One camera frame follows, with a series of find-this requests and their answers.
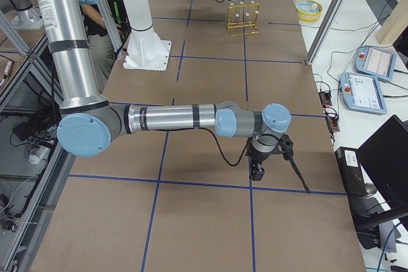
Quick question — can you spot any wooden post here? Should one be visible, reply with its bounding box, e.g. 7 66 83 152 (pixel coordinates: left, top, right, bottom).
375 0 408 45

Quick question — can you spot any aluminium frame post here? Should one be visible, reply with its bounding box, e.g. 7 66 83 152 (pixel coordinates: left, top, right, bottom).
305 0 345 66

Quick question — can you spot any gold wire cup holder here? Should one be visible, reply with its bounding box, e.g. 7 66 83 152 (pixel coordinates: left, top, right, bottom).
226 1 260 36

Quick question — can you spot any yellow rimmed bowl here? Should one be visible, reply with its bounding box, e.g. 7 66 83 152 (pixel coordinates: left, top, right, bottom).
295 0 323 22

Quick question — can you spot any teach pendant with red button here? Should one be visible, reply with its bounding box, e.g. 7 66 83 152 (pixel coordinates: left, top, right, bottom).
340 72 387 115

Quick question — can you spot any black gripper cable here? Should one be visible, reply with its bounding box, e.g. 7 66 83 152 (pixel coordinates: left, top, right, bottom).
197 127 252 168

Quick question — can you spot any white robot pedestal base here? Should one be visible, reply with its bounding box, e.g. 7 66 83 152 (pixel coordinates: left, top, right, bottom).
123 0 171 71

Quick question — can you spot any black monitor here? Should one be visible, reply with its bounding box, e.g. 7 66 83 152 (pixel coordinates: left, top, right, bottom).
356 115 407 204

